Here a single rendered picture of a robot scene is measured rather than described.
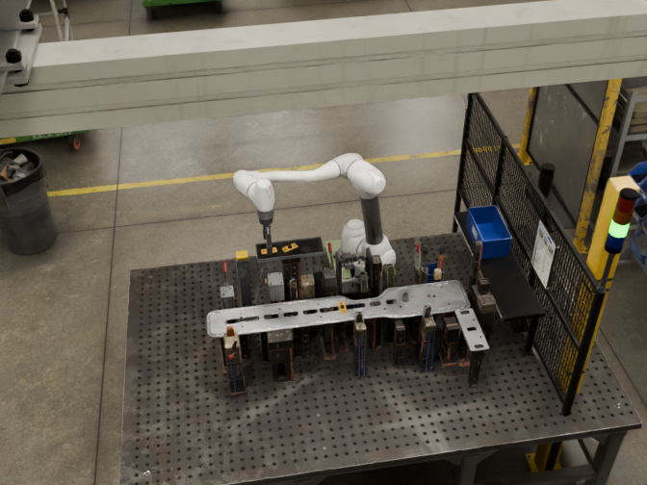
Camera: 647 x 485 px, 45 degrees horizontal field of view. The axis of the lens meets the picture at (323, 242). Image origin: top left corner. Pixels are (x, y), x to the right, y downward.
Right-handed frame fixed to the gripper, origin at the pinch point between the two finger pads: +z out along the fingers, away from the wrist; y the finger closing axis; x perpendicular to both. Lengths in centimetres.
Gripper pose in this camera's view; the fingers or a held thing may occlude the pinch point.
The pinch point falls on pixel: (268, 244)
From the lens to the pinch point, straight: 420.4
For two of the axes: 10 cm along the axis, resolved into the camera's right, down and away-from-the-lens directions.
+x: 9.8, -1.3, 1.4
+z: 0.1, 7.6, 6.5
